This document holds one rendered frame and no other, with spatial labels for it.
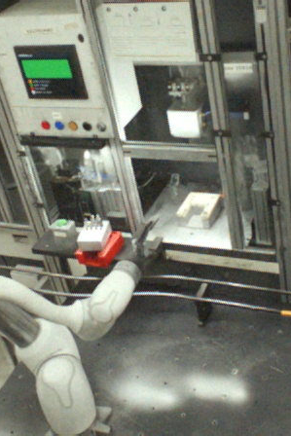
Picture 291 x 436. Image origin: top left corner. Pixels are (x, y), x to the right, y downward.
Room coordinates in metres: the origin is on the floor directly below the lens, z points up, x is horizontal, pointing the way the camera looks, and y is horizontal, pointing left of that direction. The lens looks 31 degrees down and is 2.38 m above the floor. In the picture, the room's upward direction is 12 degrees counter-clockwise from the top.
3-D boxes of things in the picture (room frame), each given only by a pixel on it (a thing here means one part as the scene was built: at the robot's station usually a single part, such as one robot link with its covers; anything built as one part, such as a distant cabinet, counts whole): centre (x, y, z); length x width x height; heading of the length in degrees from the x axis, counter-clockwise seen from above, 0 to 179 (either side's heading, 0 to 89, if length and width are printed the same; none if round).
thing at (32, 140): (2.16, 0.32, 1.37); 0.36 x 0.04 x 0.04; 61
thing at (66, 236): (2.13, 0.40, 0.97); 0.08 x 0.08 x 0.12; 61
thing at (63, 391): (1.44, 0.43, 0.85); 0.18 x 0.16 x 0.22; 13
